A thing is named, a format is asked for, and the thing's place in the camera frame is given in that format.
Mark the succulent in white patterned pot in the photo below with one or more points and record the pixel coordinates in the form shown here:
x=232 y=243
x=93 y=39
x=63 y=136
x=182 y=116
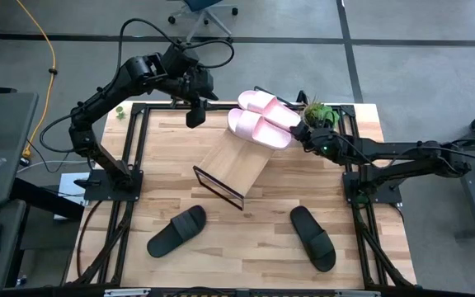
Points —
x=320 y=113

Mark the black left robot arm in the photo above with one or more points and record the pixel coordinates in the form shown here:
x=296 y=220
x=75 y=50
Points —
x=97 y=103

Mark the wooden shelf with black frame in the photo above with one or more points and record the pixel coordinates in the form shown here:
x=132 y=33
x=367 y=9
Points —
x=233 y=165

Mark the pink slide sandal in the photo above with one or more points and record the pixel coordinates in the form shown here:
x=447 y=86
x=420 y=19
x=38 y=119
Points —
x=270 y=108
x=254 y=128

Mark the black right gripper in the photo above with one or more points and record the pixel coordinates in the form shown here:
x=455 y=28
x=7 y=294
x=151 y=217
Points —
x=324 y=144

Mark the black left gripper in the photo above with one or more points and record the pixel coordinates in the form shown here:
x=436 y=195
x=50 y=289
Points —
x=198 y=84

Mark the white box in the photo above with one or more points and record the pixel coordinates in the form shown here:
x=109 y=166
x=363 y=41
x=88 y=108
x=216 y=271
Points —
x=68 y=185

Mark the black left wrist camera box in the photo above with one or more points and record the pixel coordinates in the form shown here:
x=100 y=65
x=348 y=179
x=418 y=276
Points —
x=195 y=117

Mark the blue office chair grey base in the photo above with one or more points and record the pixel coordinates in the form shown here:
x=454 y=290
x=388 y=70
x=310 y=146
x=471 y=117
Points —
x=200 y=4

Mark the black mouse pad desk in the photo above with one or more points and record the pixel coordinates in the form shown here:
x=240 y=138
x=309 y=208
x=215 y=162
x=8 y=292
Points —
x=10 y=247

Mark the black aluminium table frame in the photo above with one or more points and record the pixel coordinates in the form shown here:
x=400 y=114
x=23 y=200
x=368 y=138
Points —
x=348 y=111

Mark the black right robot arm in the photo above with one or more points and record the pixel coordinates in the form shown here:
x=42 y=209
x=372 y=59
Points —
x=386 y=150

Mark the black slide sandal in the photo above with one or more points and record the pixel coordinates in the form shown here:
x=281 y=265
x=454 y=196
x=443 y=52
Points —
x=313 y=239
x=175 y=231

